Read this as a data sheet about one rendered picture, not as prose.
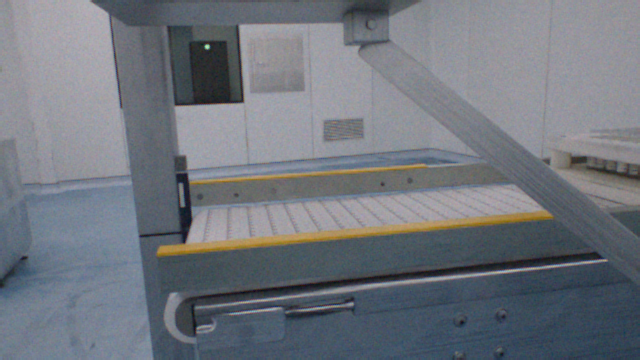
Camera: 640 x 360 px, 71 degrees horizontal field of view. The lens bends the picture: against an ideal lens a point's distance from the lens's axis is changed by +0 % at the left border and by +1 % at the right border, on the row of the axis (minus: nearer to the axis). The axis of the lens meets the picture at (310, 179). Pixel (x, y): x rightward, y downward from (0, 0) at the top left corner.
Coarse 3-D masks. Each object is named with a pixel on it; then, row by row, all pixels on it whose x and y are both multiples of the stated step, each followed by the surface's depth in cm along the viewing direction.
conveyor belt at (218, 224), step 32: (416, 192) 65; (448, 192) 65; (480, 192) 64; (512, 192) 63; (192, 224) 58; (224, 224) 53; (256, 224) 53; (288, 224) 52; (320, 224) 52; (352, 224) 51; (384, 224) 51; (512, 256) 41; (544, 256) 41; (224, 288) 37; (256, 288) 37
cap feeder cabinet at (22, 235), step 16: (0, 144) 247; (0, 160) 245; (16, 160) 270; (0, 176) 243; (16, 176) 267; (0, 192) 241; (16, 192) 265; (0, 208) 238; (16, 208) 262; (0, 224) 236; (16, 224) 259; (0, 240) 234; (16, 240) 257; (0, 256) 233; (16, 256) 254; (0, 272) 233; (0, 288) 237
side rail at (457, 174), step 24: (432, 168) 65; (456, 168) 66; (480, 168) 67; (192, 192) 60; (216, 192) 61; (240, 192) 61; (264, 192) 62; (288, 192) 62; (312, 192) 63; (336, 192) 63; (360, 192) 64
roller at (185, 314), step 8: (200, 296) 37; (208, 296) 37; (216, 296) 39; (184, 304) 36; (192, 304) 36; (176, 312) 36; (184, 312) 36; (192, 312) 36; (176, 320) 36; (184, 320) 36; (192, 320) 36; (184, 328) 36; (192, 328) 36; (192, 336) 36
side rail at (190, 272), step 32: (512, 224) 38; (544, 224) 39; (160, 256) 34; (192, 256) 34; (224, 256) 34; (256, 256) 35; (288, 256) 35; (320, 256) 36; (352, 256) 36; (384, 256) 37; (416, 256) 37; (448, 256) 38; (480, 256) 38; (192, 288) 35
